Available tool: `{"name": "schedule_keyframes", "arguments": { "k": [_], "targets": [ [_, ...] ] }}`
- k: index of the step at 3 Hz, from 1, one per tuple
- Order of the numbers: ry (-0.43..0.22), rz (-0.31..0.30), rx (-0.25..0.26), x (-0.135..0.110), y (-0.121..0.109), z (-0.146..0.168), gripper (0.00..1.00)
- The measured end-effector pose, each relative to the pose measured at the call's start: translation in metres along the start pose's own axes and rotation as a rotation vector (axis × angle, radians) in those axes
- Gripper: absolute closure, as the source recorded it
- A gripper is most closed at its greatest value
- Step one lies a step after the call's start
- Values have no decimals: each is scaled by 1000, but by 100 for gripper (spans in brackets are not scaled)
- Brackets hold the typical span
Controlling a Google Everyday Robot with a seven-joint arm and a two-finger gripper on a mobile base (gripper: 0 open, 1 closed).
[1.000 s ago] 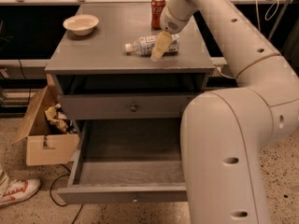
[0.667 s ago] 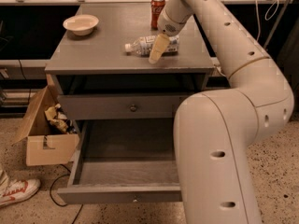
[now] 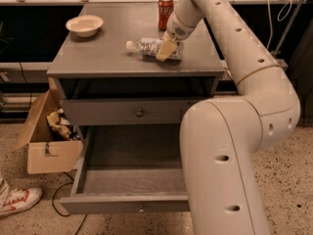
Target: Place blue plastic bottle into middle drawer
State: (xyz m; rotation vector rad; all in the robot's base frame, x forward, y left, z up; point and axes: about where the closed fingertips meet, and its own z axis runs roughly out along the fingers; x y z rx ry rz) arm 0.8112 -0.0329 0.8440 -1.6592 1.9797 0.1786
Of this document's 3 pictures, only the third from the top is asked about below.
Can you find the white and red sneaker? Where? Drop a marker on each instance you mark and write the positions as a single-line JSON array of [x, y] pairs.
[[20, 200]]

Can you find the closed grey top drawer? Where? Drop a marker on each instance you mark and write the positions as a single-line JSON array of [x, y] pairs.
[[129, 111]]

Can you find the crumpled paper trash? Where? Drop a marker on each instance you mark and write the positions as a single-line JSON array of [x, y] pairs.
[[59, 123]]

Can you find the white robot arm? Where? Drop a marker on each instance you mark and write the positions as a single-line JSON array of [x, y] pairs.
[[218, 136]]

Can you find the grey wall rail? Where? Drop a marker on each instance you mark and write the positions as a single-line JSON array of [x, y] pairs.
[[129, 67]]

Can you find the white ceramic bowl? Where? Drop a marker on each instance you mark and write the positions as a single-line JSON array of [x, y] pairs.
[[85, 26]]

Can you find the clear plastic water bottle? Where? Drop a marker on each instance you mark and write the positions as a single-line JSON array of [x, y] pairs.
[[150, 46]]

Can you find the grey drawer cabinet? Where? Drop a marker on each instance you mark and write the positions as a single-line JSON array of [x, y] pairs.
[[123, 22]]

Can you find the open grey middle drawer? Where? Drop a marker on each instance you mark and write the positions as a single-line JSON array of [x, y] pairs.
[[129, 168]]

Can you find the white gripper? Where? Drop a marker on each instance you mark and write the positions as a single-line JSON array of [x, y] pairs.
[[176, 29]]

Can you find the red cola can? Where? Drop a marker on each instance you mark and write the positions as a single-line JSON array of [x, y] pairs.
[[165, 9]]

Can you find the open cardboard box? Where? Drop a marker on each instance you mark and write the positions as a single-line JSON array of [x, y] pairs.
[[46, 152]]

